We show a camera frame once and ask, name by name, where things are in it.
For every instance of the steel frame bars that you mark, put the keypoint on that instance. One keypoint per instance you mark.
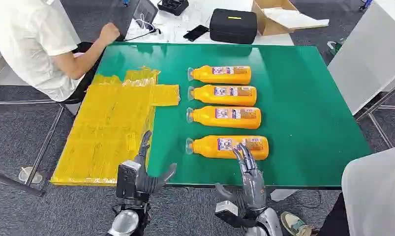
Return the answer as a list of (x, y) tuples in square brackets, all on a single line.
[(45, 143)]

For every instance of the dark tablet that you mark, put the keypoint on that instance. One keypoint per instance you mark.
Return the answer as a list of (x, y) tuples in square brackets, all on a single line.
[(145, 11)]

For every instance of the green and white object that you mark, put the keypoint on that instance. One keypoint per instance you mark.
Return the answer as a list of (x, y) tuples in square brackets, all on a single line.
[(335, 48)]

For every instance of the large white desk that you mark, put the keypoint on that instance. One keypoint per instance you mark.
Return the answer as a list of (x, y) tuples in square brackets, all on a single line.
[(370, 55)]

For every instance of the black zip case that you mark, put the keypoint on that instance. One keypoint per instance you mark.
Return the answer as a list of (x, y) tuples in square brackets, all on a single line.
[(233, 26)]

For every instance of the green table mat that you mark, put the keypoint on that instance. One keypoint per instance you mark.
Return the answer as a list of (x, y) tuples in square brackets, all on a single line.
[(298, 114)]

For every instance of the white table foot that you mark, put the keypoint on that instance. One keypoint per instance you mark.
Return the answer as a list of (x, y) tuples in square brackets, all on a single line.
[(283, 195)]

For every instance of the white foam sheet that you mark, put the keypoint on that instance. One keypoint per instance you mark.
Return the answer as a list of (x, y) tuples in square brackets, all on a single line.
[(295, 18)]

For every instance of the yellow sheet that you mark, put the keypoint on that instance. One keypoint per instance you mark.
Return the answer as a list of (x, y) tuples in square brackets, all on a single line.
[(102, 130)]

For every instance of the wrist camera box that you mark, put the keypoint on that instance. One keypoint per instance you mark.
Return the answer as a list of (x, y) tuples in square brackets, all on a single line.
[(228, 210), (127, 179)]

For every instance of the dark floor bar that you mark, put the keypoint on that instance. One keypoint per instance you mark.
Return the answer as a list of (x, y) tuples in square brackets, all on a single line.
[(14, 184)]

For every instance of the cardboard box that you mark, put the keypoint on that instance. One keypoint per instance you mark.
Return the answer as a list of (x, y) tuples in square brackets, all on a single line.
[(265, 26)]

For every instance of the black plastic tray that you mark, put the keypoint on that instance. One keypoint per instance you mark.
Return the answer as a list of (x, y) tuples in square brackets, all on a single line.
[(172, 6)]

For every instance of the black phone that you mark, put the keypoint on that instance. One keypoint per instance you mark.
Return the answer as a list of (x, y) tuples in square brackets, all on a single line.
[(196, 33)]

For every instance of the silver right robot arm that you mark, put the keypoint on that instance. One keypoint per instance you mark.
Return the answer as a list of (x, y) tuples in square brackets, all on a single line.
[(269, 224)]

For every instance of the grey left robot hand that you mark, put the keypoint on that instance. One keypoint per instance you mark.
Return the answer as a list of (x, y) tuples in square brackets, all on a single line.
[(145, 182)]

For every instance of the person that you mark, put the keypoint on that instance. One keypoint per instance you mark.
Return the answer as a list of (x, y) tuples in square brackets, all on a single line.
[(376, 192), (21, 39)]

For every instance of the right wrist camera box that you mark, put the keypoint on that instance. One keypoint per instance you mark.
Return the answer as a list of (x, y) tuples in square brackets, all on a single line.
[(228, 210)]

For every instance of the metal desk frame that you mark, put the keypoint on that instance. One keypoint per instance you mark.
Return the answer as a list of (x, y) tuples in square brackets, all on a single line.
[(378, 128)]

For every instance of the blue plastic object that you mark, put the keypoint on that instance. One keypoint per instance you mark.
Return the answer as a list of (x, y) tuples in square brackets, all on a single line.
[(125, 2), (366, 5)]

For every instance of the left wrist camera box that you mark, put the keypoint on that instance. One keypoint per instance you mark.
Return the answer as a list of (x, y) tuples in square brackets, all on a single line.
[(127, 179)]

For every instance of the orange drink bottle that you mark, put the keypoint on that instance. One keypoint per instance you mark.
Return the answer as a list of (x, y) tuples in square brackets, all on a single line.
[(203, 75), (203, 95), (203, 117), (203, 147)]

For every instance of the person's hand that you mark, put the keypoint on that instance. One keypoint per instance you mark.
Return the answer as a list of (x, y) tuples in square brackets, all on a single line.
[(109, 33)]

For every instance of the white table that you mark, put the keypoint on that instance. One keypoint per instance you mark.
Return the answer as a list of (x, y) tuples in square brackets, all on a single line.
[(197, 13)]

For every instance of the clear plastic cup lid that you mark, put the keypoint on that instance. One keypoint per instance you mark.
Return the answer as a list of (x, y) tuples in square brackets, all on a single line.
[(30, 176)]

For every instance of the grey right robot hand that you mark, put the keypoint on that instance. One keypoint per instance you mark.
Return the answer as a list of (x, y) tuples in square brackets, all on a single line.
[(252, 189)]

